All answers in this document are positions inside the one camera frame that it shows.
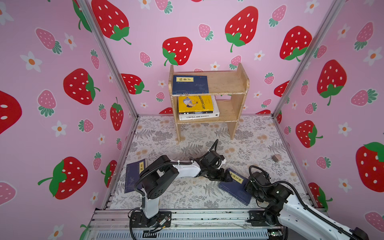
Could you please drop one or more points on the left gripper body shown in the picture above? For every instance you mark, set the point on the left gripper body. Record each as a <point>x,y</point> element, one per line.
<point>213,173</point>

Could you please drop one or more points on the wooden two-tier shelf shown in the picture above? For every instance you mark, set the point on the wooden two-tier shelf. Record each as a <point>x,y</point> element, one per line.
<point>234,83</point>

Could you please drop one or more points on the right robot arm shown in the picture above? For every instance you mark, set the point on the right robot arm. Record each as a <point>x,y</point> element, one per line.
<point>286,208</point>

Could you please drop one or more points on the dark purple book left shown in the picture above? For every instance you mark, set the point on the dark purple book left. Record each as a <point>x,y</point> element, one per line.
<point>133,172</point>

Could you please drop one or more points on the yellow cartoon cover book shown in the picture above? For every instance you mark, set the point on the yellow cartoon cover book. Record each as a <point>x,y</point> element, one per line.
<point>194,104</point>

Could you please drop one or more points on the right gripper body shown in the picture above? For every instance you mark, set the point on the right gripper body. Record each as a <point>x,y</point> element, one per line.
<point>249,189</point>

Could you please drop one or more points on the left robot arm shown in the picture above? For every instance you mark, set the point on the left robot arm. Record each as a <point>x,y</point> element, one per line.
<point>158,176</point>

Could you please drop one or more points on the white hardcover book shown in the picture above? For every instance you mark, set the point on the white hardcover book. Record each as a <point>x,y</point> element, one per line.
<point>201,115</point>

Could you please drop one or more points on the small brown block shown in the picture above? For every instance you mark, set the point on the small brown block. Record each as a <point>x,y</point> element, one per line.
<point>277,158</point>

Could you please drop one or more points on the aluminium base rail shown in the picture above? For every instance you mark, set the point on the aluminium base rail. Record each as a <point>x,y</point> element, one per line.
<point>230,224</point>

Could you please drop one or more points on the blue book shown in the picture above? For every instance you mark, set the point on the blue book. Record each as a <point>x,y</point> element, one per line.
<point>237,188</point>
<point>190,85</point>

